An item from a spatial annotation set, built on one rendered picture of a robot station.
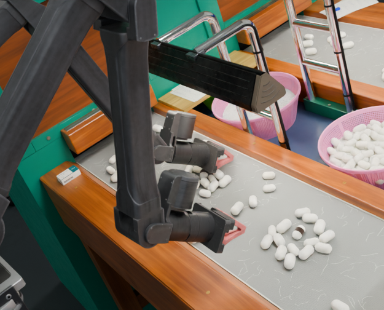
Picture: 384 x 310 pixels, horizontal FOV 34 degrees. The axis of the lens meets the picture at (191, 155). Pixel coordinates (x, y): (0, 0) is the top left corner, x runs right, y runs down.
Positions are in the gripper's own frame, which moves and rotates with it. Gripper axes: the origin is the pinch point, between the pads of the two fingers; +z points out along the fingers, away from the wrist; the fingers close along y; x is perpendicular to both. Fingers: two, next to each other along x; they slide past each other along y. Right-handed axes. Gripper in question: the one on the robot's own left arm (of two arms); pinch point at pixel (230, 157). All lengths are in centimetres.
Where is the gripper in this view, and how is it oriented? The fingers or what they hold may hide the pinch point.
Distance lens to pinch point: 164.6
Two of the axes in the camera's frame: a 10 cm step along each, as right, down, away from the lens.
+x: -2.3, 9.5, 1.8
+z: 7.9, 0.8, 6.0
